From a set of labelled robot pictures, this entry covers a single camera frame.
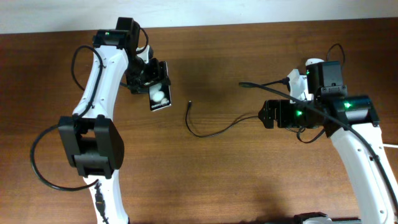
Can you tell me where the white power strip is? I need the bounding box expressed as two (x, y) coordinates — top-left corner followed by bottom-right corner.
(305, 58), (324, 66)

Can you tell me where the black smartphone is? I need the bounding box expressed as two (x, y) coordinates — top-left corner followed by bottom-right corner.
(149, 83), (172, 111)

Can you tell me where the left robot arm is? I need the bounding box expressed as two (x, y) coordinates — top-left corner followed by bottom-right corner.
(58, 17), (172, 223)

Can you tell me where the black charging cable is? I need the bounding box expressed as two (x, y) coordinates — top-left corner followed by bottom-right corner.
(185, 43), (346, 138)

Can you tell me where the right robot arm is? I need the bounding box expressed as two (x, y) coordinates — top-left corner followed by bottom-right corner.
(258, 58), (397, 223)

